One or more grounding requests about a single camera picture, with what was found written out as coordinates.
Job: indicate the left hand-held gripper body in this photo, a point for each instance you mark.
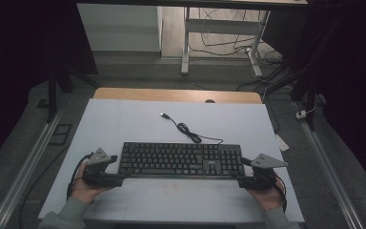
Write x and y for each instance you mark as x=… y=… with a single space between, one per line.
x=96 y=170

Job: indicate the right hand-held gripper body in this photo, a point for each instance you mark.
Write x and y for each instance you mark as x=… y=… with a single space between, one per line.
x=265 y=173

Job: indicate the black computer keyboard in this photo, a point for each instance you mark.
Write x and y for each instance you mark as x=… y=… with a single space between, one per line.
x=178 y=159

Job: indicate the person's left hand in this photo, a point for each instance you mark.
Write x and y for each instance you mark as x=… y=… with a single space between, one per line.
x=85 y=191

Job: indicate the person's right hand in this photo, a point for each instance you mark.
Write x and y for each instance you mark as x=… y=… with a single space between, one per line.
x=267 y=198

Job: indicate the white paper tag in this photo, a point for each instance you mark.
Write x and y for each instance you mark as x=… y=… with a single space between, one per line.
x=281 y=143

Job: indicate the white board mat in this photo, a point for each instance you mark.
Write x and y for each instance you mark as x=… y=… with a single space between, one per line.
x=139 y=124

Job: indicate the small white adapter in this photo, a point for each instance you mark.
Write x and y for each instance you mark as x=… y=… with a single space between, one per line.
x=300 y=114

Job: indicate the black metal stand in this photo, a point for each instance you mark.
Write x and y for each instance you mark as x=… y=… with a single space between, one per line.
x=311 y=86
x=52 y=95

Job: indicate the wooden table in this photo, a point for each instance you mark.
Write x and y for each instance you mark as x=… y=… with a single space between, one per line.
x=171 y=94

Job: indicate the white cabinet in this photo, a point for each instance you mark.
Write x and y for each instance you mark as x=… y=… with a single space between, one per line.
x=120 y=28

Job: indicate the aluminium rail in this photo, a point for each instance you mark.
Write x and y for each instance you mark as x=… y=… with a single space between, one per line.
x=330 y=171
x=25 y=168

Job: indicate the white desk frame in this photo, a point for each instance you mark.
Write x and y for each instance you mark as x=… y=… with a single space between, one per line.
x=222 y=26

